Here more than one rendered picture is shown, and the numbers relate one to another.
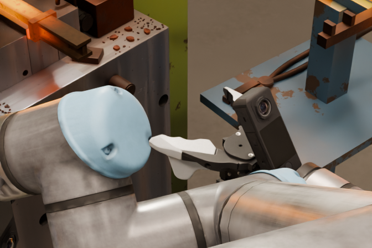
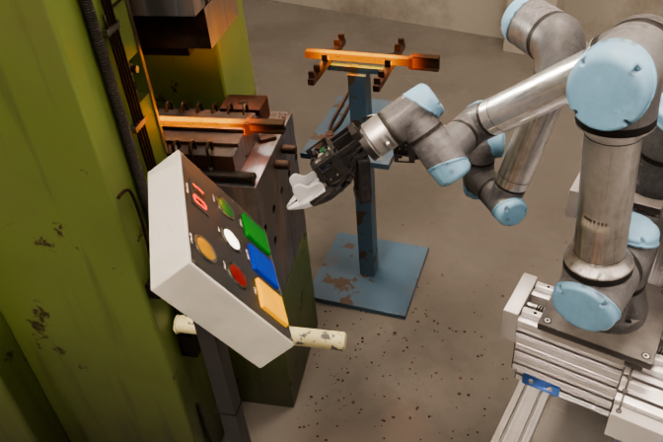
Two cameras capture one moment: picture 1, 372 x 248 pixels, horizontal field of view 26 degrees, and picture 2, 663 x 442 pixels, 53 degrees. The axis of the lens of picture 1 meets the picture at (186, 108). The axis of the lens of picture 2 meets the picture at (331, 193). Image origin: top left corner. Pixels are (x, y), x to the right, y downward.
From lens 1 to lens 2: 0.88 m
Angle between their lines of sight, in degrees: 23
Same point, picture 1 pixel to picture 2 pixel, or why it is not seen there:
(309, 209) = (542, 77)
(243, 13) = not seen: hidden behind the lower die
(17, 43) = (242, 138)
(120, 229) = (449, 135)
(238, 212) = (493, 107)
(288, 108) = not seen: hidden behind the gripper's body
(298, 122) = not seen: hidden behind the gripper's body
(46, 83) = (260, 157)
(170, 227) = (463, 129)
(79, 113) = (421, 95)
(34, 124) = (400, 109)
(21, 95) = (254, 167)
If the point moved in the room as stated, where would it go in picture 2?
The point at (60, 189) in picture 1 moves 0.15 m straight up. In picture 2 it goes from (424, 128) to (425, 54)
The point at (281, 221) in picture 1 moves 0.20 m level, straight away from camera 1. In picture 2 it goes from (529, 89) to (469, 48)
